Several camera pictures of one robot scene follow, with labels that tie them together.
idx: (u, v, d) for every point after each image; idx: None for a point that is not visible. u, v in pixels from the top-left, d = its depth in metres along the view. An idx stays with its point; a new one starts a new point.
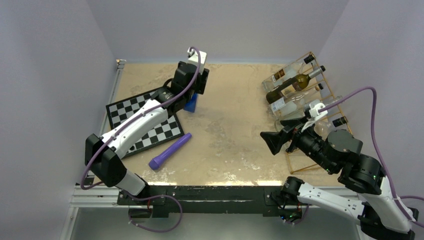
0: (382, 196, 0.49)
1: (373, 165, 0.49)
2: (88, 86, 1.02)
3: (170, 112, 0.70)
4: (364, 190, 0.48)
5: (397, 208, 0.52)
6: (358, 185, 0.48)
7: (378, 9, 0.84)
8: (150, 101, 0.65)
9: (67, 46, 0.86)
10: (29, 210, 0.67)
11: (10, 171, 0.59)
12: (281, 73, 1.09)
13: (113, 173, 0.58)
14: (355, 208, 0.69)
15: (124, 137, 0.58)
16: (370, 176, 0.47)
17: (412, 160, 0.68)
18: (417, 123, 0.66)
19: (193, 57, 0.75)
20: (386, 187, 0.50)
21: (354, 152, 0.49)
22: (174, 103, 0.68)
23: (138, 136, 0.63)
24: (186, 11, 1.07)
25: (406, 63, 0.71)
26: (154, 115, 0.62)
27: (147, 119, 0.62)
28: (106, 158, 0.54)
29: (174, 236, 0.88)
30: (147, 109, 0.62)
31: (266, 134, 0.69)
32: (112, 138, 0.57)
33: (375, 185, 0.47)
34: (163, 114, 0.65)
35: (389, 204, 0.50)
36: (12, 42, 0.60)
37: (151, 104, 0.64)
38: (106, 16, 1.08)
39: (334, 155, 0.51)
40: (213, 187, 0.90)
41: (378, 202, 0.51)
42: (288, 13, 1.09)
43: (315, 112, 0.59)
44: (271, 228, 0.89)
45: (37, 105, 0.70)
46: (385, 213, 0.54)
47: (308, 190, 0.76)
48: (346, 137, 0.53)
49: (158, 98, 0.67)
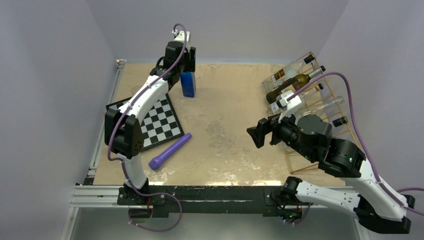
0: (362, 179, 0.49)
1: (349, 147, 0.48)
2: (89, 87, 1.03)
3: (169, 85, 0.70)
4: (341, 173, 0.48)
5: (382, 192, 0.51)
6: (335, 169, 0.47)
7: (378, 9, 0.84)
8: (151, 76, 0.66)
9: (67, 47, 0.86)
10: (30, 210, 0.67)
11: (11, 171, 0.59)
12: (281, 73, 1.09)
13: (136, 141, 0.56)
14: (351, 201, 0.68)
15: (139, 105, 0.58)
16: (345, 159, 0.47)
17: (410, 159, 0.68)
18: (415, 123, 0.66)
19: (179, 35, 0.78)
20: (368, 171, 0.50)
21: (323, 134, 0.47)
22: (172, 75, 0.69)
23: (148, 108, 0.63)
24: (186, 12, 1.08)
25: (404, 63, 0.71)
26: (159, 86, 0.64)
27: (154, 89, 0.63)
28: (128, 125, 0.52)
29: (174, 236, 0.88)
30: (151, 81, 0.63)
31: (250, 128, 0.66)
32: (129, 107, 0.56)
33: (352, 168, 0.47)
34: (166, 85, 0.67)
35: (372, 188, 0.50)
36: (12, 43, 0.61)
37: (153, 78, 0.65)
38: (106, 17, 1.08)
39: (306, 139, 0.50)
40: (213, 187, 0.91)
41: (362, 186, 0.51)
42: (288, 14, 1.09)
43: (284, 102, 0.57)
44: (271, 228, 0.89)
45: (37, 106, 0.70)
46: (373, 199, 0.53)
47: (305, 188, 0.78)
48: (316, 121, 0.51)
49: (157, 73, 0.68)
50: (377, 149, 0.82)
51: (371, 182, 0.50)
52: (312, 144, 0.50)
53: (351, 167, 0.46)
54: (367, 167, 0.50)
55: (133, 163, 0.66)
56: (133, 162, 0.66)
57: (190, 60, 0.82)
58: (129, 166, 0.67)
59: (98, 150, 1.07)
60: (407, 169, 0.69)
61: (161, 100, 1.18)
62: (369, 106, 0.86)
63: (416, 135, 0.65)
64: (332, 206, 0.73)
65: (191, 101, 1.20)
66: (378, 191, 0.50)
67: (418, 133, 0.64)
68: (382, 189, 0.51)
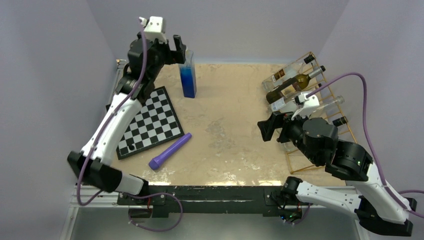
0: (368, 182, 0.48)
1: (358, 150, 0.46)
2: (88, 87, 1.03)
3: (144, 99, 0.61)
4: (349, 176, 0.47)
5: (388, 196, 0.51)
6: (343, 171, 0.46)
7: (378, 9, 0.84)
8: (116, 96, 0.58)
9: (66, 47, 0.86)
10: (29, 210, 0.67)
11: (10, 171, 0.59)
12: (281, 73, 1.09)
13: (109, 179, 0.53)
14: (352, 202, 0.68)
15: (105, 143, 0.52)
16: (353, 160, 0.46)
17: (410, 160, 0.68)
18: (414, 123, 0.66)
19: (148, 27, 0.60)
20: (374, 174, 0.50)
21: (329, 137, 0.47)
22: (144, 88, 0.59)
23: (121, 133, 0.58)
24: (186, 12, 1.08)
25: (404, 64, 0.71)
26: (125, 109, 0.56)
27: (121, 115, 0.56)
28: (94, 171, 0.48)
29: (174, 236, 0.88)
30: (115, 107, 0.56)
31: (261, 121, 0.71)
32: (93, 148, 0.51)
33: (360, 172, 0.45)
34: (136, 103, 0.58)
35: (379, 192, 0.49)
36: (12, 43, 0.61)
37: (118, 99, 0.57)
38: (106, 16, 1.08)
39: (312, 142, 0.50)
40: (213, 187, 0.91)
41: (368, 190, 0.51)
42: (288, 14, 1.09)
43: (303, 97, 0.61)
44: (271, 228, 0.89)
45: (37, 106, 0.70)
46: (378, 202, 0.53)
47: (305, 188, 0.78)
48: (322, 123, 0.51)
49: (125, 89, 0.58)
50: (378, 150, 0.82)
51: (378, 186, 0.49)
52: (318, 147, 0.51)
53: (359, 171, 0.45)
54: (373, 171, 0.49)
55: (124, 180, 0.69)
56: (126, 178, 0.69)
57: (176, 51, 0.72)
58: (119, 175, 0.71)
59: None
60: (407, 170, 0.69)
61: (161, 100, 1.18)
62: (369, 107, 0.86)
63: (416, 136, 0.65)
64: (330, 206, 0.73)
65: (191, 101, 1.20)
66: (383, 195, 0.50)
67: (418, 133, 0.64)
68: (388, 193, 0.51)
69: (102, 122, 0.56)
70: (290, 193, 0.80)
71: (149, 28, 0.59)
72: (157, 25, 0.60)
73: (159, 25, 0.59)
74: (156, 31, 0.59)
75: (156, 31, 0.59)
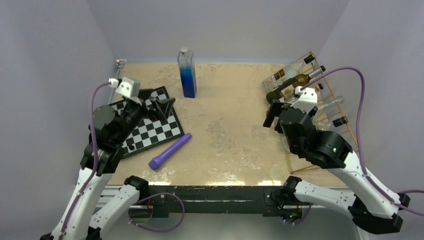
0: (346, 170, 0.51)
1: (335, 139, 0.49)
2: (89, 87, 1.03)
3: (111, 168, 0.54)
4: (325, 163, 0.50)
5: (369, 186, 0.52)
6: (318, 157, 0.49)
7: (378, 9, 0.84)
8: (81, 170, 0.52)
9: (67, 47, 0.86)
10: (29, 210, 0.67)
11: (11, 171, 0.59)
12: (281, 73, 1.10)
13: None
14: (346, 200, 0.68)
15: (74, 227, 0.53)
16: (327, 147, 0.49)
17: (409, 160, 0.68)
18: (413, 123, 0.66)
19: (119, 89, 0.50)
20: (355, 163, 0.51)
21: (300, 124, 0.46)
22: (110, 158, 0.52)
23: (93, 208, 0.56)
24: (186, 12, 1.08)
25: (404, 63, 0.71)
26: (92, 188, 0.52)
27: (87, 194, 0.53)
28: None
29: (174, 236, 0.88)
30: (81, 187, 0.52)
31: None
32: (62, 233, 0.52)
33: (336, 159, 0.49)
34: (105, 176, 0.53)
35: (357, 180, 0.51)
36: (13, 42, 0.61)
37: (83, 176, 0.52)
38: (106, 17, 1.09)
39: (287, 129, 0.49)
40: (213, 187, 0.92)
41: (349, 179, 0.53)
42: (288, 14, 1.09)
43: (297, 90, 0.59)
44: (271, 228, 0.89)
45: (37, 106, 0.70)
46: (362, 193, 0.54)
47: (304, 187, 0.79)
48: (298, 112, 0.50)
49: (90, 161, 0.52)
50: (377, 149, 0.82)
51: (356, 174, 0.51)
52: (292, 134, 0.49)
53: (333, 157, 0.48)
54: (353, 160, 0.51)
55: (111, 217, 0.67)
56: (111, 215, 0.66)
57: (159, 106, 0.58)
58: (103, 208, 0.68)
59: None
60: (405, 169, 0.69)
61: (161, 100, 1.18)
62: (369, 106, 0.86)
63: (415, 135, 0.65)
64: (326, 203, 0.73)
65: (191, 101, 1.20)
66: (363, 184, 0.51)
67: (418, 133, 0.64)
68: (370, 183, 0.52)
69: (71, 198, 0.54)
70: (289, 192, 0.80)
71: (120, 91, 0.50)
72: (127, 89, 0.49)
73: (131, 89, 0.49)
74: (127, 96, 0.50)
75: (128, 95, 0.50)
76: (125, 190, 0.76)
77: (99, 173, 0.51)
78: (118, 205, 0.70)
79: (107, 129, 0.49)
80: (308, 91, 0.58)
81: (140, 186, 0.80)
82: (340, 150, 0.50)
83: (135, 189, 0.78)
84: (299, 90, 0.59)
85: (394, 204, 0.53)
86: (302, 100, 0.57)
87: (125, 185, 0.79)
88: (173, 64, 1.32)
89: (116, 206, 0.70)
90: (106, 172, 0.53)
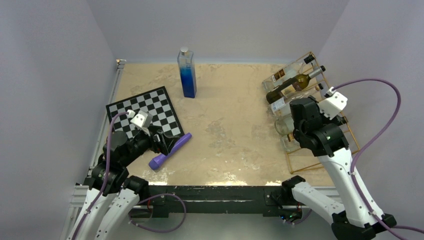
0: (333, 160, 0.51)
1: (334, 130, 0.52)
2: (88, 87, 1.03)
3: (116, 189, 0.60)
4: (316, 147, 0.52)
5: (351, 185, 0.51)
6: (311, 139, 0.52)
7: (378, 9, 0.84)
8: (89, 191, 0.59)
9: (66, 47, 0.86)
10: (28, 210, 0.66)
11: (10, 170, 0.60)
12: (281, 73, 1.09)
13: None
14: (336, 207, 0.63)
15: None
16: (322, 133, 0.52)
17: (408, 160, 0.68)
18: (414, 123, 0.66)
19: (134, 119, 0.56)
20: (346, 160, 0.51)
21: (304, 105, 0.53)
22: (115, 179, 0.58)
23: (98, 225, 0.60)
24: (186, 12, 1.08)
25: (404, 63, 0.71)
26: (98, 206, 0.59)
27: (94, 212, 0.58)
28: None
29: (174, 236, 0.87)
30: (89, 205, 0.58)
31: None
32: None
33: (326, 145, 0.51)
34: (110, 196, 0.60)
35: (340, 174, 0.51)
36: (11, 42, 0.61)
37: (91, 195, 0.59)
38: (106, 17, 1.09)
39: (294, 111, 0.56)
40: (213, 187, 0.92)
41: (334, 174, 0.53)
42: (288, 14, 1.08)
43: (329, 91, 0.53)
44: (272, 228, 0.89)
45: (37, 106, 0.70)
46: (342, 193, 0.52)
47: (303, 187, 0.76)
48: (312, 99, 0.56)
49: (97, 182, 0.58)
50: (376, 149, 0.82)
51: (340, 167, 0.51)
52: (298, 116, 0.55)
53: (323, 141, 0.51)
54: (344, 155, 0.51)
55: (111, 229, 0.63)
56: (110, 228, 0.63)
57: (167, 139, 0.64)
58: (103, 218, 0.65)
59: (99, 150, 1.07)
60: (404, 170, 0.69)
61: (161, 100, 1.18)
62: (369, 106, 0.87)
63: (415, 136, 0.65)
64: (309, 203, 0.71)
65: (191, 101, 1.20)
66: (345, 179, 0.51)
67: (418, 133, 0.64)
68: (353, 183, 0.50)
69: (78, 217, 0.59)
70: (288, 187, 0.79)
71: (134, 122, 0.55)
72: (141, 119, 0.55)
73: (143, 121, 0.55)
74: (139, 125, 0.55)
75: (139, 125, 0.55)
76: (123, 195, 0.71)
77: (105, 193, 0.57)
78: (117, 214, 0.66)
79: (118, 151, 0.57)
80: (339, 96, 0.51)
81: (140, 188, 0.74)
82: (336, 142, 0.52)
83: (134, 193, 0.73)
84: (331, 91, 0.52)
85: (372, 215, 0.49)
86: (327, 101, 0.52)
87: (125, 189, 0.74)
88: (173, 65, 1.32)
89: (115, 216, 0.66)
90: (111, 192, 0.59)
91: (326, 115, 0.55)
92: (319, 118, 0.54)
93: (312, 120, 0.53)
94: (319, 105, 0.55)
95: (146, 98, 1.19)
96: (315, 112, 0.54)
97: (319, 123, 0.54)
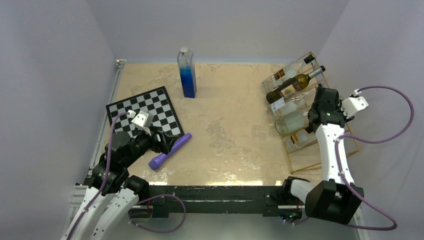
0: (322, 127, 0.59)
1: (337, 114, 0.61)
2: (89, 87, 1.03)
3: (116, 189, 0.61)
4: (314, 119, 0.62)
5: (332, 151, 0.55)
6: (314, 113, 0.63)
7: (378, 9, 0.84)
8: (89, 189, 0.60)
9: (66, 47, 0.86)
10: (29, 209, 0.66)
11: (10, 170, 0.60)
12: (281, 73, 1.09)
13: None
14: None
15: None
16: (325, 110, 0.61)
17: (405, 159, 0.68)
18: (413, 122, 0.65)
19: (134, 119, 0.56)
20: (335, 134, 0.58)
21: (324, 88, 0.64)
22: (115, 180, 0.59)
23: (95, 222, 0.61)
24: (186, 12, 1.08)
25: (404, 64, 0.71)
26: (97, 205, 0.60)
27: (92, 211, 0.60)
28: None
29: (174, 236, 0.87)
30: (87, 203, 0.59)
31: None
32: None
33: (322, 117, 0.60)
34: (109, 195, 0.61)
35: (325, 139, 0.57)
36: (11, 43, 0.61)
37: (91, 194, 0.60)
38: (107, 17, 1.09)
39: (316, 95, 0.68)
40: (214, 187, 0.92)
41: (322, 143, 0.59)
42: (288, 14, 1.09)
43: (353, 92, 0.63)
44: (271, 228, 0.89)
45: (35, 107, 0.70)
46: (324, 158, 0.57)
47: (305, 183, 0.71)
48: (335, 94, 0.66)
49: (96, 181, 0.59)
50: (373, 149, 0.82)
51: (328, 134, 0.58)
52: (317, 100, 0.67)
53: (321, 114, 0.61)
54: (337, 129, 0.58)
55: (108, 228, 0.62)
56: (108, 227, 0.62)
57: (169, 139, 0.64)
58: (101, 217, 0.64)
59: (99, 150, 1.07)
60: (400, 169, 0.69)
61: (161, 100, 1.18)
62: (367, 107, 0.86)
63: (414, 136, 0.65)
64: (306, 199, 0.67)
65: (191, 101, 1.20)
66: (328, 142, 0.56)
67: (418, 133, 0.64)
68: (334, 149, 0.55)
69: (76, 215, 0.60)
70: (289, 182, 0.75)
71: (136, 122, 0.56)
72: (142, 119, 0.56)
73: (144, 120, 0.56)
74: (139, 125, 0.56)
75: (141, 123, 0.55)
76: (123, 195, 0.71)
77: (104, 193, 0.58)
78: (116, 214, 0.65)
79: (120, 150, 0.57)
80: (362, 100, 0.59)
81: (137, 192, 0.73)
82: (334, 120, 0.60)
83: (134, 193, 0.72)
84: (356, 93, 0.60)
85: (341, 175, 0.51)
86: (349, 99, 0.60)
87: (125, 188, 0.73)
88: (173, 65, 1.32)
89: (114, 215, 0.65)
90: (110, 192, 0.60)
91: (345, 113, 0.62)
92: (334, 105, 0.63)
93: (325, 102, 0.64)
94: (343, 104, 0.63)
95: (146, 98, 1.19)
96: (333, 100, 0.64)
97: (331, 107, 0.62)
